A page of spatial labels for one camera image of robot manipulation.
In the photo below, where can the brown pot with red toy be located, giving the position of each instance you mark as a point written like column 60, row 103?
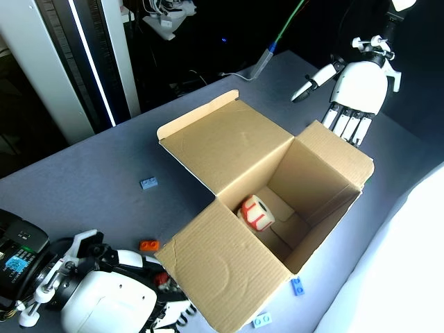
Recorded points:
column 162, row 278

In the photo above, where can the white LED strip light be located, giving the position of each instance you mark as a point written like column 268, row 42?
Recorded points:
column 92, row 62

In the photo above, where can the light blue toy brick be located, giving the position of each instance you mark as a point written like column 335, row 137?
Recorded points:
column 262, row 320

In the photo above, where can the grey USB adapter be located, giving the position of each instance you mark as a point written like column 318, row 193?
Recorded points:
column 262, row 62

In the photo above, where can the white red strawberry cake toy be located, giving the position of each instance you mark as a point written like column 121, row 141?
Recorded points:
column 256, row 215

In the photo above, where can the white backdrop sheet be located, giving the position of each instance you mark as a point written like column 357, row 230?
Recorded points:
column 399, row 260

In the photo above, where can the small orange toy brick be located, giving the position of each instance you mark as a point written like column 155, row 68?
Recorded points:
column 149, row 245

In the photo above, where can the grey table cloth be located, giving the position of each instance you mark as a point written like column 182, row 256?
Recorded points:
column 86, row 194

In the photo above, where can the brown cardboard box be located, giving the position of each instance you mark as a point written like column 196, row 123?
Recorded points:
column 225, row 145

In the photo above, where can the white metal frame post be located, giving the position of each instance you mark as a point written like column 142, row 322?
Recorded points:
column 41, row 69

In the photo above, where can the white plastic parts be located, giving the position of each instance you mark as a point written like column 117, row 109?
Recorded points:
column 163, row 24

